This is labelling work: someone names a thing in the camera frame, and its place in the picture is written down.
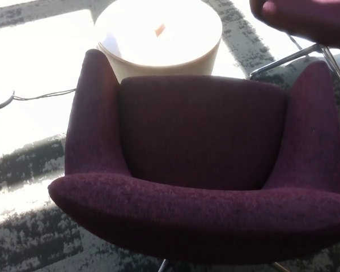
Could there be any purple fabric armchair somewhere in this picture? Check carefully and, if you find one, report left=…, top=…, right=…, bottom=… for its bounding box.
left=48, top=48, right=340, bottom=266

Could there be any purple armchair seat cushion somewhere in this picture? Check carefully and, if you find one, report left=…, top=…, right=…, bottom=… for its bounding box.
left=118, top=75, right=289, bottom=191

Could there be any round white side table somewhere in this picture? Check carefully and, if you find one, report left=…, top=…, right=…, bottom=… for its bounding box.
left=93, top=0, right=223, bottom=84

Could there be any black floor cable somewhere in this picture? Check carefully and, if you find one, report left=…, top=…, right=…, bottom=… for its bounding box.
left=13, top=88, right=77, bottom=101

